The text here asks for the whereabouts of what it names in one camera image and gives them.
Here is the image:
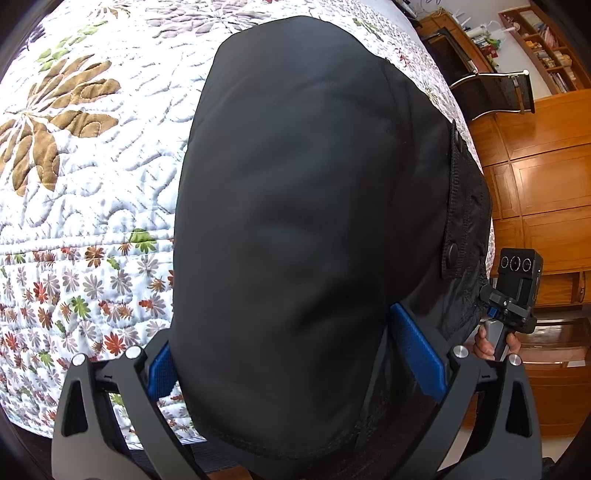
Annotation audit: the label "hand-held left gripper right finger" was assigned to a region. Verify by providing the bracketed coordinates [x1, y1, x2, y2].
[389, 302, 543, 480]

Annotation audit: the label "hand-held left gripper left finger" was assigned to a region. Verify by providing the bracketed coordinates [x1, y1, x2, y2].
[51, 330, 208, 480]

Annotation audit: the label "black pants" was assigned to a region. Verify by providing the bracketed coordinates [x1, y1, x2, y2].
[168, 16, 492, 472]

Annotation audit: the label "person's right hand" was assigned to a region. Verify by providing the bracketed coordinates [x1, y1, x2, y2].
[473, 322, 522, 363]

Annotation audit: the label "wooden wardrobe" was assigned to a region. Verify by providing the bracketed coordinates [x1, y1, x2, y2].
[480, 88, 591, 439]

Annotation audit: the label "floral quilted bedspread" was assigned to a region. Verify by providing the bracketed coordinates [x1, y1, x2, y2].
[0, 0, 497, 450]

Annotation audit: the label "wooden desk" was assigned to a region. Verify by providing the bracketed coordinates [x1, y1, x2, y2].
[416, 11, 502, 75]

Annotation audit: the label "black metal frame chair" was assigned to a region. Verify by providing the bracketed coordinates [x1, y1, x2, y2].
[450, 69, 536, 123]

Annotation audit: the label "wooden wall shelf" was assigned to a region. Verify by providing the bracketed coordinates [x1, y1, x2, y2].
[499, 0, 583, 95]

